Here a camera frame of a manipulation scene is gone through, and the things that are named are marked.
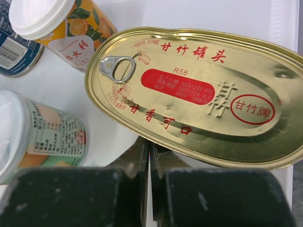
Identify white cube cabinet counter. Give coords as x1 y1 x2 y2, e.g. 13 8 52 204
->
0 0 299 198

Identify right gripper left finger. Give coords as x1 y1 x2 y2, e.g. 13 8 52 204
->
0 137 149 227

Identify oval gold tin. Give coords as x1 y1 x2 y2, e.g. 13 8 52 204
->
85 27 303 170

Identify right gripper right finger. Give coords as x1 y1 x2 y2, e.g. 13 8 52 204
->
149 143 296 227

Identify green can white lid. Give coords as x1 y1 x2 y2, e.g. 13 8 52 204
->
0 90 87 184

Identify orange can white lid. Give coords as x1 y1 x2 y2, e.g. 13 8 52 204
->
9 0 117 72

